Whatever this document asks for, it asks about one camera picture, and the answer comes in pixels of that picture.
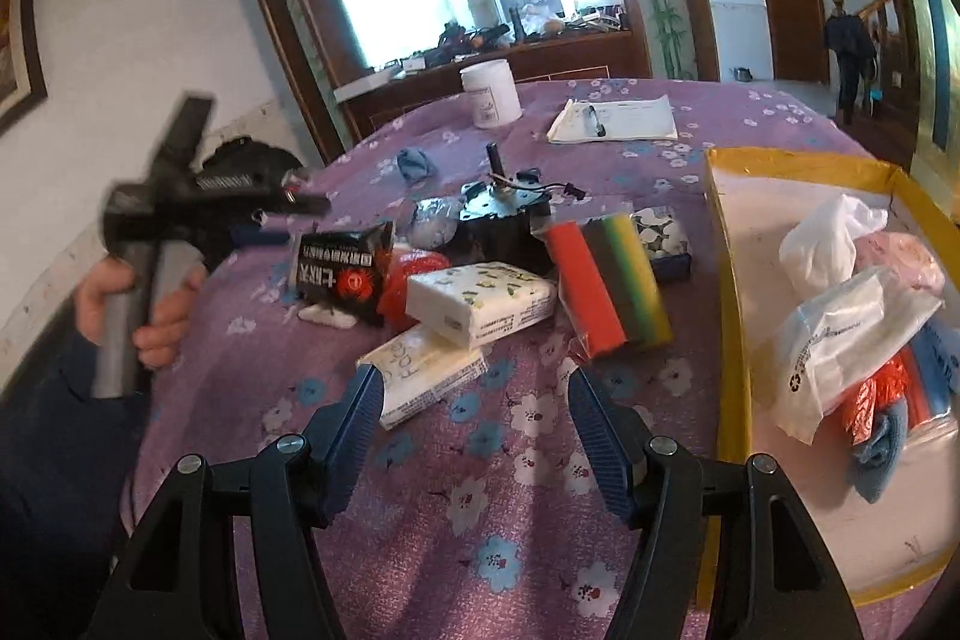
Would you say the red bag with blue cloth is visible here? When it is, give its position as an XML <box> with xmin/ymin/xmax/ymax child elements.
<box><xmin>839</xmin><ymin>351</ymin><xmax>911</xmax><ymax>503</ymax></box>

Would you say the clear printed plastic bag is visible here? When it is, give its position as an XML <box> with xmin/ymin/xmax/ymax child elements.
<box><xmin>752</xmin><ymin>266</ymin><xmax>944</xmax><ymax>445</ymax></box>

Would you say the dark blue sleeve forearm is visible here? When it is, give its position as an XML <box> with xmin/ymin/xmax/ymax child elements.
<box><xmin>2</xmin><ymin>333</ymin><xmax>149</xmax><ymax>638</ymax></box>

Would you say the person's left hand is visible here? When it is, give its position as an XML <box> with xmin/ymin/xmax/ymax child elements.
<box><xmin>73</xmin><ymin>257</ymin><xmax>206</xmax><ymax>369</ymax></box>

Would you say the black tissue pack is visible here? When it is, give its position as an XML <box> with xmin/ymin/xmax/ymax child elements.
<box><xmin>290</xmin><ymin>221</ymin><xmax>394</xmax><ymax>326</ymax></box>

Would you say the white cloth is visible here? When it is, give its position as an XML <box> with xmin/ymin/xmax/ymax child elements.
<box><xmin>296</xmin><ymin>304</ymin><xmax>358</xmax><ymax>330</ymax></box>

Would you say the red plastic bag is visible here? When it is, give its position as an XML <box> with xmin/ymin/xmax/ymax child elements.
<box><xmin>376</xmin><ymin>245</ymin><xmax>452</xmax><ymax>335</ymax></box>

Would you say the yellow-edged cardboard box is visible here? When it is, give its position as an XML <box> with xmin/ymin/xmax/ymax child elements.
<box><xmin>706</xmin><ymin>148</ymin><xmax>958</xmax><ymax>606</ymax></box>

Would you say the rainbow sponge pack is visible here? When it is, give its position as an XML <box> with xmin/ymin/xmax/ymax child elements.
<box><xmin>542</xmin><ymin>213</ymin><xmax>674</xmax><ymax>359</ymax></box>

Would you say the small blue cloth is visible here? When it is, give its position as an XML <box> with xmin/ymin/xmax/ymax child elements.
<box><xmin>395</xmin><ymin>148</ymin><xmax>436</xmax><ymax>185</ymax></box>

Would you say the blue white patterned bundle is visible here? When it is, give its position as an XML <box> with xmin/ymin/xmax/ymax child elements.
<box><xmin>405</xmin><ymin>197</ymin><xmax>464</xmax><ymax>250</ymax></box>

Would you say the black white patterned box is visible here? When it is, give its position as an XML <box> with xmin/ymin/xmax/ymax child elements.
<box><xmin>631</xmin><ymin>206</ymin><xmax>693</xmax><ymax>283</ymax></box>

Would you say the purple floral tablecloth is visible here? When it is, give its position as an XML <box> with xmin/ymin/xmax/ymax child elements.
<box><xmin>122</xmin><ymin>78</ymin><xmax>856</xmax><ymax>638</ymax></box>

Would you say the green-print white tissue pack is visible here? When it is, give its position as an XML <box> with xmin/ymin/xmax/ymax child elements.
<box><xmin>405</xmin><ymin>262</ymin><xmax>556</xmax><ymax>349</ymax></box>

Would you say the white plastic bag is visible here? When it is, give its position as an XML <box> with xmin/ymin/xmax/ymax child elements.
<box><xmin>778</xmin><ymin>193</ymin><xmax>889</xmax><ymax>301</ymax></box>

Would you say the white plastic jar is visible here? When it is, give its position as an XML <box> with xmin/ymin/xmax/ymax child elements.
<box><xmin>459</xmin><ymin>58</ymin><xmax>523</xmax><ymax>130</ymax></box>

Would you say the pink tissue pack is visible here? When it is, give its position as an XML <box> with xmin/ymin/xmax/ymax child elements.
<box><xmin>854</xmin><ymin>230</ymin><xmax>946</xmax><ymax>296</ymax></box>

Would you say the black pen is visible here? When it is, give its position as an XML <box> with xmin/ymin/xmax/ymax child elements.
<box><xmin>584</xmin><ymin>104</ymin><xmax>607</xmax><ymax>138</ymax></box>

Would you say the white paper notepad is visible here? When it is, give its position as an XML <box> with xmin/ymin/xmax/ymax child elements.
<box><xmin>547</xmin><ymin>96</ymin><xmax>679</xmax><ymax>145</ymax></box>

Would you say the wooden sideboard cabinet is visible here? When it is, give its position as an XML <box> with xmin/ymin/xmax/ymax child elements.
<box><xmin>340</xmin><ymin>31</ymin><xmax>652</xmax><ymax>142</ymax></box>

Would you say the person in dark jacket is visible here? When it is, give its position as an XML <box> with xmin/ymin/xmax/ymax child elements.
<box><xmin>823</xmin><ymin>0</ymin><xmax>875</xmax><ymax>125</ymax></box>

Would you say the brown wooden door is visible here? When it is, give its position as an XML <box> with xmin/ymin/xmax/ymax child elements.
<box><xmin>765</xmin><ymin>0</ymin><xmax>830</xmax><ymax>85</ymax></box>

